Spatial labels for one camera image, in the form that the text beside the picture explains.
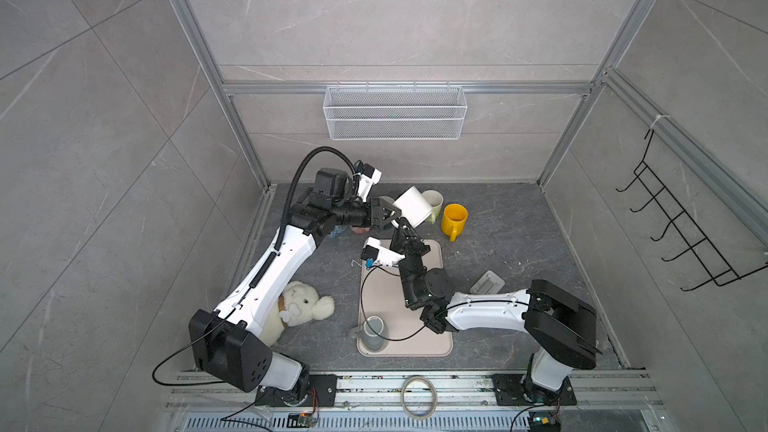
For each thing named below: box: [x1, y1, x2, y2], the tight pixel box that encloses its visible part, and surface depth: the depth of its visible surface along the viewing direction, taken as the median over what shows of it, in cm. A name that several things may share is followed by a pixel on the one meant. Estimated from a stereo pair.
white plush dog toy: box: [258, 281, 335, 347], surface depth 82 cm
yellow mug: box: [441, 203, 469, 243], surface depth 101 cm
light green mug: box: [422, 190, 444, 224], surface depth 104 cm
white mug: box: [390, 186, 433, 228], surface depth 72 cm
